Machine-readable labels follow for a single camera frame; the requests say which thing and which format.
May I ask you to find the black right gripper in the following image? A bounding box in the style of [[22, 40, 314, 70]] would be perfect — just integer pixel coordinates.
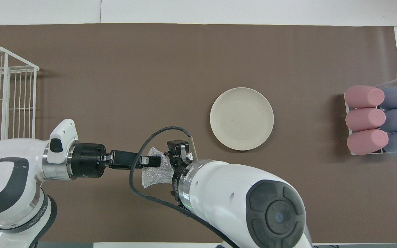
[[166, 139, 194, 173]]

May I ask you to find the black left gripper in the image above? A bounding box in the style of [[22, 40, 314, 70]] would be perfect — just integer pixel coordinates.
[[103, 150, 162, 170]]

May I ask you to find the silver mesh sponge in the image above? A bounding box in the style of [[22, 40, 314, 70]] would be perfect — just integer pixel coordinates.
[[140, 146, 194, 189]]

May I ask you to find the cream round plate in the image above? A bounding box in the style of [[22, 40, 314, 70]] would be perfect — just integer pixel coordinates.
[[210, 87, 274, 151]]

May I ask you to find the brown table mat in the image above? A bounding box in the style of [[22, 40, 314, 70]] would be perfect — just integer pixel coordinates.
[[0, 23, 397, 243]]

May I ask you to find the pink plastic cup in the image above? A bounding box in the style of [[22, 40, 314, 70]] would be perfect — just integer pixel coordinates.
[[347, 129, 389, 156], [344, 85, 385, 108], [345, 108, 386, 132]]

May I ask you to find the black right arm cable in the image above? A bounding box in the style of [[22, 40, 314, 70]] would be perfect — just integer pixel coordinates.
[[129, 126, 240, 248]]

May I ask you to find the white wire dish rack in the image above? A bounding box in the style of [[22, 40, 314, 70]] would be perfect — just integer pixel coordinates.
[[0, 46, 40, 154]]

